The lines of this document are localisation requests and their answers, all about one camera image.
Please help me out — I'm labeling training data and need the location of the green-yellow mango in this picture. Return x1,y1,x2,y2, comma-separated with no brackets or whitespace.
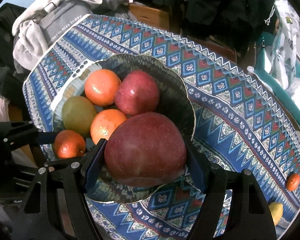
269,202,283,226

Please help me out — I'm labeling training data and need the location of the small orange tangerine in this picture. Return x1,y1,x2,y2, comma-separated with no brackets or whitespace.
286,173,300,191

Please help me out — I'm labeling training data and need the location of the yellow pear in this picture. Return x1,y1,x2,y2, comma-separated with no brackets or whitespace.
62,96,98,137

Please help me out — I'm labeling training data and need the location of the large orange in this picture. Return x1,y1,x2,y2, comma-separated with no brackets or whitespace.
90,109,127,145

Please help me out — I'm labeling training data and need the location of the large red apple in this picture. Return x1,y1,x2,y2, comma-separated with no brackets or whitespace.
104,112,186,187

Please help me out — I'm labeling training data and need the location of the small red apple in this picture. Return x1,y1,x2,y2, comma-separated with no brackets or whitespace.
114,70,160,116

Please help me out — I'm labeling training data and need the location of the blue patterned tablecloth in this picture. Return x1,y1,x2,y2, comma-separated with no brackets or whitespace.
23,15,300,239

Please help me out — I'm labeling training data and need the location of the grey clothes pile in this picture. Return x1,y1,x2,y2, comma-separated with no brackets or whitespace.
12,0,136,74

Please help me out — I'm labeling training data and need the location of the dark scalloped fruit bowl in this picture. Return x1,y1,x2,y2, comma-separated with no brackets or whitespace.
66,54,196,203

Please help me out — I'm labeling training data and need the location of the teal cardboard box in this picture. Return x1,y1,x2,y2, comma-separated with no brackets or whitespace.
254,31,300,128

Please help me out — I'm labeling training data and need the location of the white printed plastic bag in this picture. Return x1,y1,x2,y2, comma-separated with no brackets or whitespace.
264,0,300,90

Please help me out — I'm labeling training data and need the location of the brown cardboard box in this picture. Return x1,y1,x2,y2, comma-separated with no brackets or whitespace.
128,3,170,30

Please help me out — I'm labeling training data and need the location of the black hanging jacket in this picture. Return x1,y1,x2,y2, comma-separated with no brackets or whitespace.
153,0,274,55

